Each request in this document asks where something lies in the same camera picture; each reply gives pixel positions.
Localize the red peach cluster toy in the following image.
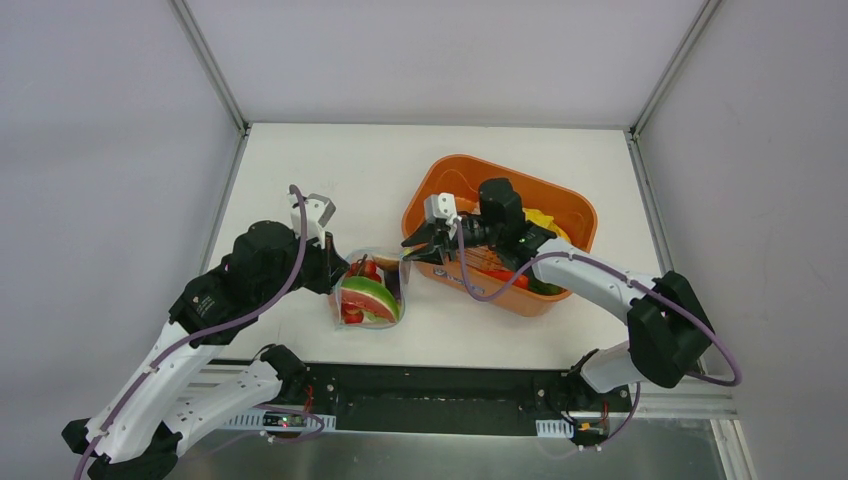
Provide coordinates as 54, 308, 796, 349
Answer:
346, 257, 382, 283

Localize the dark purple eggplant toy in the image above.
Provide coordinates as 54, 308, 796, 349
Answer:
384, 269, 405, 302

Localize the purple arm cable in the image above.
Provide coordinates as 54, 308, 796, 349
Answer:
71, 184, 309, 480
453, 217, 743, 388

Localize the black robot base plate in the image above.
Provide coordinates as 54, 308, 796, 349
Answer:
272, 362, 631, 437

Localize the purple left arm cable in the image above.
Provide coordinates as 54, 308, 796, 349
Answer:
71, 184, 309, 480

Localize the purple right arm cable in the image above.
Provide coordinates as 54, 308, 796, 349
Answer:
453, 217, 743, 388

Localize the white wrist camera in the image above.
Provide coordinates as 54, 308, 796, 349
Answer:
424, 192, 458, 224
288, 193, 336, 249

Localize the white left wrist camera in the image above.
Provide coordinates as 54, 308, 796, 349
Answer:
288, 193, 336, 249

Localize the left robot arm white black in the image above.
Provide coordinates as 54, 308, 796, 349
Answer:
62, 220, 349, 479

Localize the orange carrot toy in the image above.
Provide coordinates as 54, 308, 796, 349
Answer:
483, 270, 530, 290

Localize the yellow napa cabbage toy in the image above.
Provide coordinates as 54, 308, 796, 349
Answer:
523, 208, 571, 242

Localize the orange plastic basket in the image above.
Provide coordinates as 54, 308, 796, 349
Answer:
401, 154, 598, 317

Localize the clear zip top bag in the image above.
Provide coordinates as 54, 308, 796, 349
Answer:
329, 248, 410, 329

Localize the green leafy vegetable toy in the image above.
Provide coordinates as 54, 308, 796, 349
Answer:
528, 279, 564, 296

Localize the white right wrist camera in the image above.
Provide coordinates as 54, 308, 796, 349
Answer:
424, 192, 458, 224

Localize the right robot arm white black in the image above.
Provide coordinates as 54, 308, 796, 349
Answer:
402, 178, 715, 410

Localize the white mushroom toy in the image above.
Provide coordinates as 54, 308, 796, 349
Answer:
373, 255, 401, 272

